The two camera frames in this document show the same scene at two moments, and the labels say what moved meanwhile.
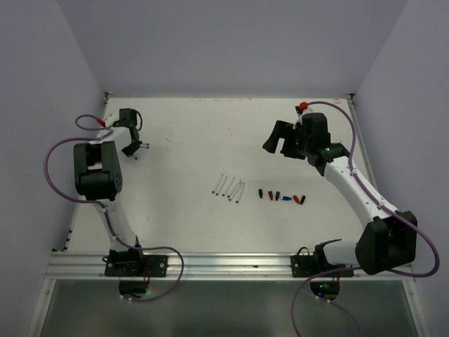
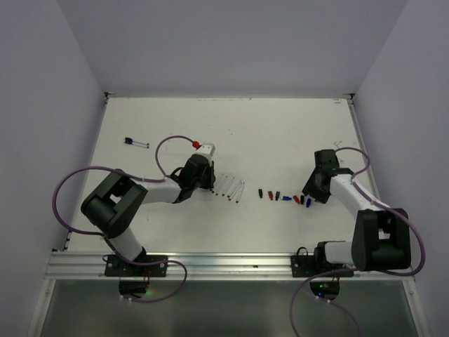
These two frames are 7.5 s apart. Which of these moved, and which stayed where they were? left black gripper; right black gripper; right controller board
Moved: right black gripper; left black gripper
Stayed: right controller board
